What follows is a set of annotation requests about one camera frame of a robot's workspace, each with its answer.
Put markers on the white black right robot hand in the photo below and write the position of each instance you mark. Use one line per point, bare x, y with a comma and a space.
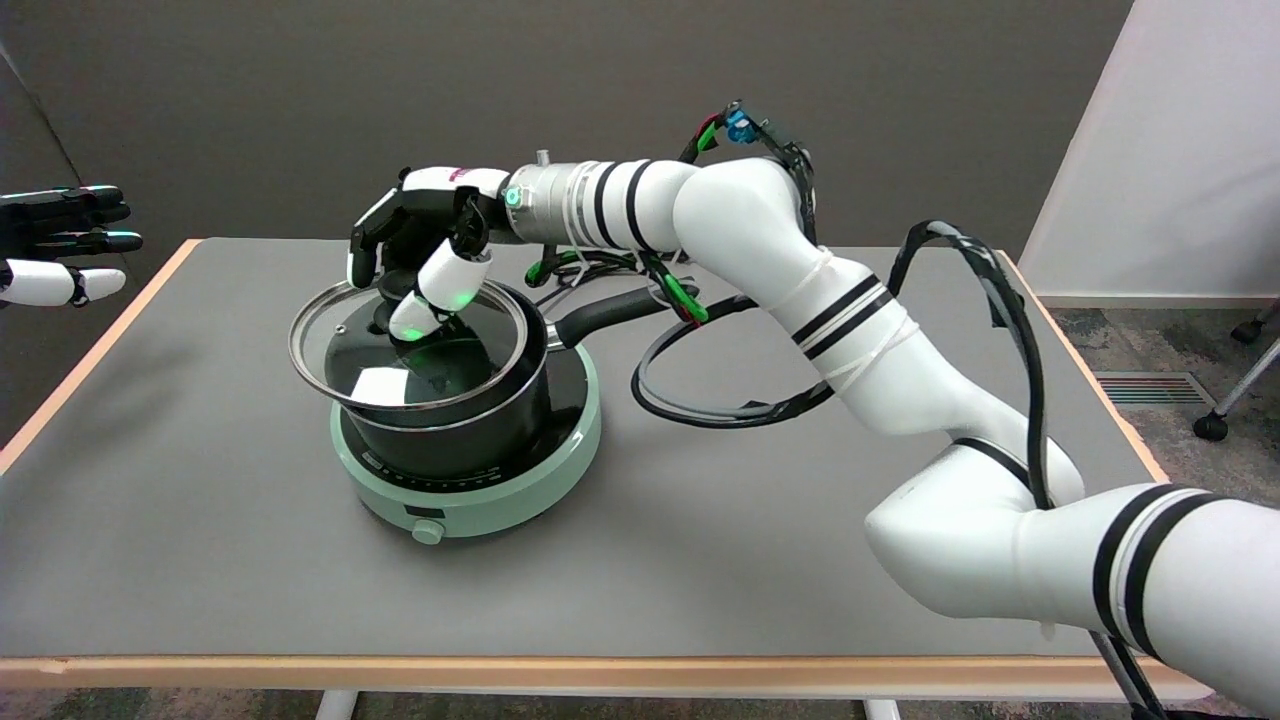
440, 182

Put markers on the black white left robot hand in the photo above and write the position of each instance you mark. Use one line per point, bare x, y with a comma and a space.
40, 282

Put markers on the glass pot lid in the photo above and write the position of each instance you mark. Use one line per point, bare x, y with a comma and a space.
340, 370

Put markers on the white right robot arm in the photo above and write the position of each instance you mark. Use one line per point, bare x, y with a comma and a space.
750, 215

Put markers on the black soup pot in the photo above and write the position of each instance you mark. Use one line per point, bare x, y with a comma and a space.
460, 440

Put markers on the green induction cooker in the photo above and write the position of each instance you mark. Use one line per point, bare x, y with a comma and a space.
500, 500

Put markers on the white table leg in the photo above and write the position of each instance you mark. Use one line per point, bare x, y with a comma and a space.
883, 711
337, 706

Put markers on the floor vent grate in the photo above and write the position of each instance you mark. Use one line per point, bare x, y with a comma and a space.
1155, 390

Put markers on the grey chair base with casters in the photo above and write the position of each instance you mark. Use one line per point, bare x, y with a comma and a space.
1210, 428

